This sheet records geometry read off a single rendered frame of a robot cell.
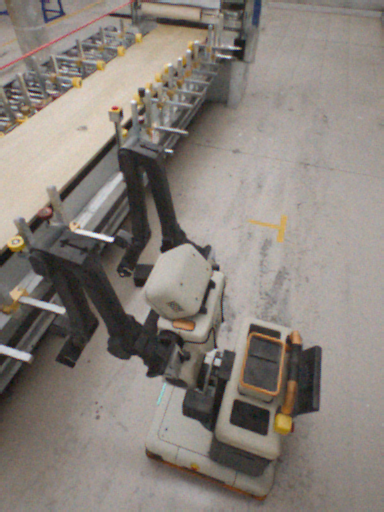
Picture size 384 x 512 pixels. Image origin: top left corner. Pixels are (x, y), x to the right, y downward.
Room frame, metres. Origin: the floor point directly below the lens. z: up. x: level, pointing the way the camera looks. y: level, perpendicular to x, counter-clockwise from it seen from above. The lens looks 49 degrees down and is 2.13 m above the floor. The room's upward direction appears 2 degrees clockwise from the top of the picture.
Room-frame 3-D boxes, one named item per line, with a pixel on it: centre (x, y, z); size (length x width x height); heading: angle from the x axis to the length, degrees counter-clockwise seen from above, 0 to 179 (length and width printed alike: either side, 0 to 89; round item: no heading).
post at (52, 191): (1.32, 0.72, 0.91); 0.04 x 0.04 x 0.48; 74
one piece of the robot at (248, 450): (0.56, -0.27, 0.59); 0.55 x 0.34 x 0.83; 165
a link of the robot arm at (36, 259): (0.50, 0.32, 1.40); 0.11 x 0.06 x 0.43; 164
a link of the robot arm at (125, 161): (0.91, 0.21, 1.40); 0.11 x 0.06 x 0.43; 165
